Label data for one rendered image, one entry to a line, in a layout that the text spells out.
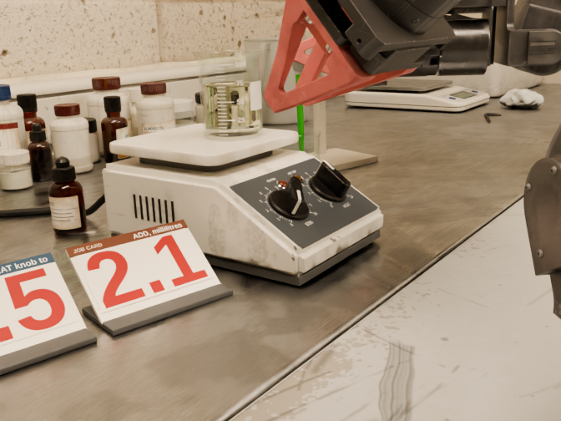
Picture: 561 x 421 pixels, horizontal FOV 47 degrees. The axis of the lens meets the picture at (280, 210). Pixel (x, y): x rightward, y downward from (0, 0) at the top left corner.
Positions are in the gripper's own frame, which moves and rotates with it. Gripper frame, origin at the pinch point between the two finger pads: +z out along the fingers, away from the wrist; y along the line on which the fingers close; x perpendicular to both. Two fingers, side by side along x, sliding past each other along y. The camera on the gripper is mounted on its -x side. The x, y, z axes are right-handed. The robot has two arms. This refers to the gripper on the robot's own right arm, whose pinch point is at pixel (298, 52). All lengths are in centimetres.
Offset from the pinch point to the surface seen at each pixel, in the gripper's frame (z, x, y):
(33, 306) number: 13.9, 12.6, 37.7
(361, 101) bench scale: -8, 13, -64
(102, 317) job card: 10.3, 14.0, 36.2
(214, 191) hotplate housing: 4.6, 8.4, 27.1
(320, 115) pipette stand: -1.8, 8.7, -13.2
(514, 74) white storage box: -44, 10, -85
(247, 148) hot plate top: 2.7, 6.0, 22.9
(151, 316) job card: 7.4, 14.2, 35.6
